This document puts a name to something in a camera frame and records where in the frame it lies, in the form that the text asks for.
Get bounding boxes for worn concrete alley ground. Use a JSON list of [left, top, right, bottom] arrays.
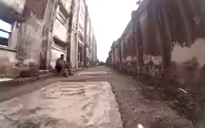
[[0, 65, 205, 128]]

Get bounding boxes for person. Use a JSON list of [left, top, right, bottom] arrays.
[[54, 53, 75, 78]]

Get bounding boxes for grey stained building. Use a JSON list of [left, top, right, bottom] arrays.
[[0, 0, 99, 80]]

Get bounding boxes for raised concrete kerb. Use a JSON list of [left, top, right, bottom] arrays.
[[0, 67, 88, 90]]

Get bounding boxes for stained boundary wall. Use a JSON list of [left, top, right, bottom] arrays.
[[105, 0, 205, 88]]

